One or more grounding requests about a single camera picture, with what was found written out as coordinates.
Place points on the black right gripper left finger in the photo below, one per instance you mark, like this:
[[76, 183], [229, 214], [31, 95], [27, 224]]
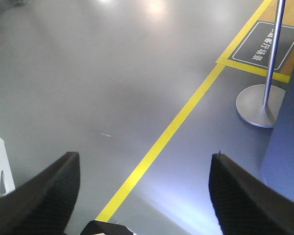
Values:
[[44, 204]]

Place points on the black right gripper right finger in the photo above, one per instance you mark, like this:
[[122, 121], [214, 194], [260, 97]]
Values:
[[244, 205]]

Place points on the dark floor sign sticker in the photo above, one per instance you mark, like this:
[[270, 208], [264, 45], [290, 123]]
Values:
[[255, 47]]

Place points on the metal stanchion post with base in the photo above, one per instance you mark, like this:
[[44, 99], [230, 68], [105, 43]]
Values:
[[259, 105]]

